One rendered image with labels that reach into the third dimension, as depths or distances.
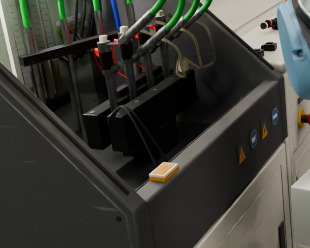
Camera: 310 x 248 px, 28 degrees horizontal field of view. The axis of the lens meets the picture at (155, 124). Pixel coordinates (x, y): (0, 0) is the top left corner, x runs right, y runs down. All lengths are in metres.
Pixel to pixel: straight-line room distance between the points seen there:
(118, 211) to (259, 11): 1.17
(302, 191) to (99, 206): 0.31
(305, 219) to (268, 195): 0.59
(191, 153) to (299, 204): 0.30
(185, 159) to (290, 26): 0.47
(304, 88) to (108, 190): 0.38
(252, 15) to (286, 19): 1.25
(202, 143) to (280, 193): 0.44
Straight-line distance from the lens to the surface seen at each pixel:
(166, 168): 1.04
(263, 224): 1.46
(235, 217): 1.29
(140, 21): 1.22
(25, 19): 1.40
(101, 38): 1.28
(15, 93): 1.00
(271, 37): 1.78
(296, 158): 1.65
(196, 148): 1.14
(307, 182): 0.88
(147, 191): 1.00
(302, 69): 0.68
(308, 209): 0.87
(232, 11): 1.82
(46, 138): 0.98
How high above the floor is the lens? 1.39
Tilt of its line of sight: 20 degrees down
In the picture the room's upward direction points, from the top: 8 degrees counter-clockwise
